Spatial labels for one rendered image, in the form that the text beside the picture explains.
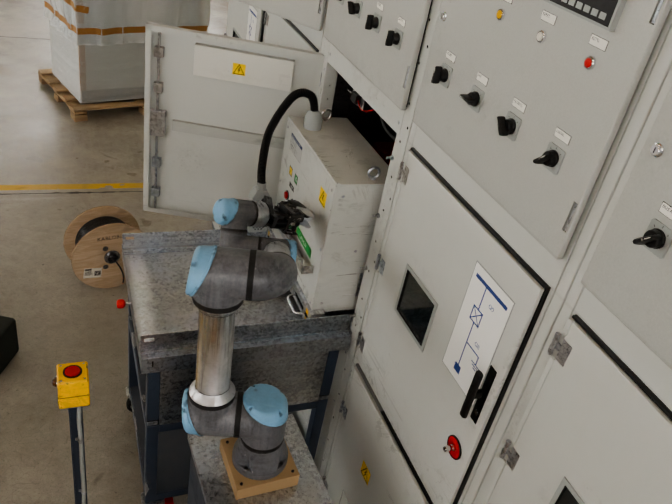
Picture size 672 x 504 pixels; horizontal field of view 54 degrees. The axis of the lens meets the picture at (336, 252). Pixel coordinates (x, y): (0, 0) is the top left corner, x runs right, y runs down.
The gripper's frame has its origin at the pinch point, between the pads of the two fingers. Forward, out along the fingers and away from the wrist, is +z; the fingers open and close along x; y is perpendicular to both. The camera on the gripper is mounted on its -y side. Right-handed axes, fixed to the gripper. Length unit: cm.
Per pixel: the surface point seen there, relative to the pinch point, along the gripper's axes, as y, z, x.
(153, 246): -51, -19, -42
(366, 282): 22.0, 12.7, -11.1
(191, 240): -47, -7, -37
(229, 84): -62, -2, 20
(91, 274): -140, 7, -112
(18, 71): -462, 55, -107
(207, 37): -65, -15, 33
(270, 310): -2.0, 1.7, -38.0
